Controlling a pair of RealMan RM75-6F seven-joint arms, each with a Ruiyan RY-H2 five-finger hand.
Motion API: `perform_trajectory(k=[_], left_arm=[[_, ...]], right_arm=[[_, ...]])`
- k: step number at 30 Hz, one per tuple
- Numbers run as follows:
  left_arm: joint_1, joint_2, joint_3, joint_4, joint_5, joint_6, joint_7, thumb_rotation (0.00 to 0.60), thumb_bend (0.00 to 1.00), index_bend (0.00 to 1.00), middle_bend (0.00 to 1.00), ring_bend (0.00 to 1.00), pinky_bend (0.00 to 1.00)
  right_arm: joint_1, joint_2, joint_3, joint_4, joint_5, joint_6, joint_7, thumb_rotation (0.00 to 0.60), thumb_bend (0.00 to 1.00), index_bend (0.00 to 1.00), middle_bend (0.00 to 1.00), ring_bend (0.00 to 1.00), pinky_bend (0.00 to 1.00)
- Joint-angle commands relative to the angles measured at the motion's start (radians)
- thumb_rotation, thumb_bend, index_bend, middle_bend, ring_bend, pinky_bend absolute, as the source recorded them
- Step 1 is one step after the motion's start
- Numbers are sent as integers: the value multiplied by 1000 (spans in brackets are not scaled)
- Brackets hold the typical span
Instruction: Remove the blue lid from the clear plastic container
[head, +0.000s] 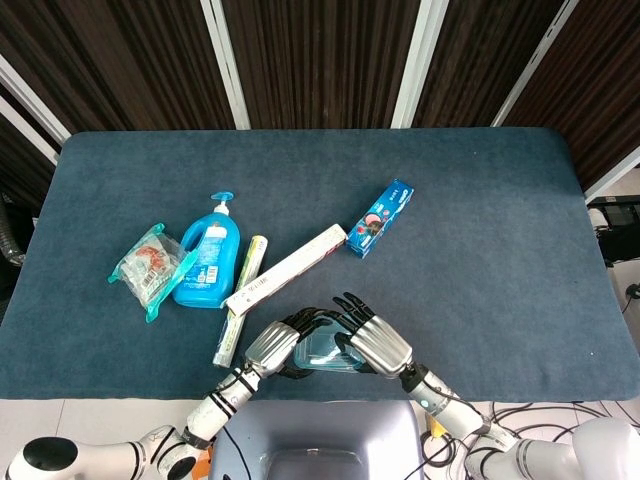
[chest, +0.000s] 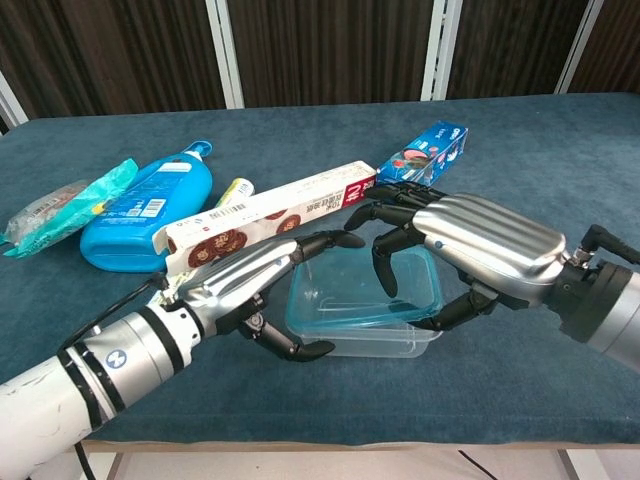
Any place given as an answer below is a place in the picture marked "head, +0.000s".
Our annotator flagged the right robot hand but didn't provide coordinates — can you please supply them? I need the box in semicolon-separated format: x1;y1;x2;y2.
332;291;414;378

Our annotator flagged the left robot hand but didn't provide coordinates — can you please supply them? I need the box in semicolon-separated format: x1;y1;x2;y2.
243;305;346;379

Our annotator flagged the clear blue plastic container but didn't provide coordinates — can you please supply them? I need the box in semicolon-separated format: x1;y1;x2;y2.
293;319;365;374

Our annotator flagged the slim green-white wrap box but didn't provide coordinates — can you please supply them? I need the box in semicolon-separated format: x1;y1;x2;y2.
212;235;269;368

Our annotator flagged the long white cardboard box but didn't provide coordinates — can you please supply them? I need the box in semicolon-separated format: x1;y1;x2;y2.
220;224;348;317

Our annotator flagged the blue cookie box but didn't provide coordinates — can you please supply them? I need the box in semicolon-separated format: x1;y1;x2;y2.
345;179;417;260

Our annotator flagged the grey robot torso housing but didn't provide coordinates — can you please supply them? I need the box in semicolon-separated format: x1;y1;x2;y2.
206;399;424;480

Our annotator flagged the blue pump soap bottle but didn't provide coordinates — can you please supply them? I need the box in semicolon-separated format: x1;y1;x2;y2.
172;191;240;309

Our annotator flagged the clear teal snack packet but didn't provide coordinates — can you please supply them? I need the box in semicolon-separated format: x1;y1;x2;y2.
108;222;200;324

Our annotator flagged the dark blue table cloth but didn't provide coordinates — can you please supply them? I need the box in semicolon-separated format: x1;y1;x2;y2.
0;126;635;403

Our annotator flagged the black equipment with white knob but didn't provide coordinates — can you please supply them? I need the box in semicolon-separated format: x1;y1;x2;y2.
586;195;640;267

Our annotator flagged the black cables bundle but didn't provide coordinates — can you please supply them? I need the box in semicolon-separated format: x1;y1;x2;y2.
420;399;640;480

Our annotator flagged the grey corrugated hose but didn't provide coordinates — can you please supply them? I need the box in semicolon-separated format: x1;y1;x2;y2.
0;198;26;266

